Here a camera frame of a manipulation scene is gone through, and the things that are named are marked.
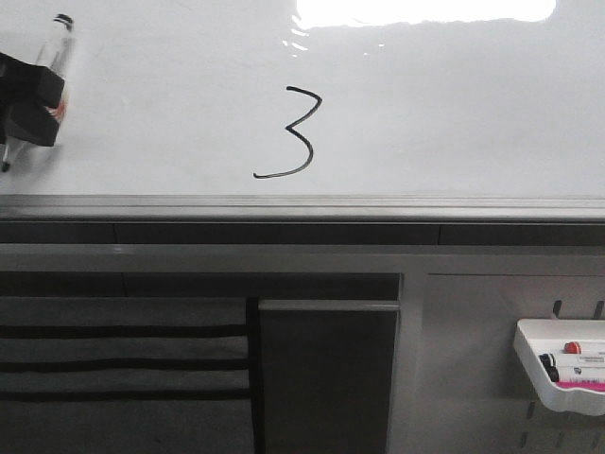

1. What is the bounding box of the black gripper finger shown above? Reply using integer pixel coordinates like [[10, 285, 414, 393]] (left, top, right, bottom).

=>
[[4, 102, 60, 147], [1, 53, 64, 112]]

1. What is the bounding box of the white black whiteboard marker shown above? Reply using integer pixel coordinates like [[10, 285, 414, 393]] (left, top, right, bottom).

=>
[[1, 13, 75, 172]]

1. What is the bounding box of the dark grey panel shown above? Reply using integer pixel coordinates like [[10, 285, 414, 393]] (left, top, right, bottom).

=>
[[261, 309, 398, 453]]

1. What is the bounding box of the grey metal pegboard stand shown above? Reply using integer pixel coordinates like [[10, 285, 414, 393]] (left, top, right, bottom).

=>
[[1, 245, 604, 453]]

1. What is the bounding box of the white plastic marker tray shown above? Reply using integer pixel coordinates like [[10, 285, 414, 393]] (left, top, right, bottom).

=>
[[513, 319, 604, 416]]

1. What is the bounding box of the black capped white marker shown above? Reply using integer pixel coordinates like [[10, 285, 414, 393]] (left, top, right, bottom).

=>
[[539, 354, 604, 383]]

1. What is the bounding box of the red capped white marker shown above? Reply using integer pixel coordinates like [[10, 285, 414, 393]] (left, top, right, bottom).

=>
[[563, 340, 605, 356]]

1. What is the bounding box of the pink marker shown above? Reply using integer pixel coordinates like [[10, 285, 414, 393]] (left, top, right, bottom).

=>
[[555, 381, 605, 393]]

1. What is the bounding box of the white whiteboard with aluminium frame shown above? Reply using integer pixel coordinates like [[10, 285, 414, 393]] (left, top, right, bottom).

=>
[[1, 1, 604, 221]]

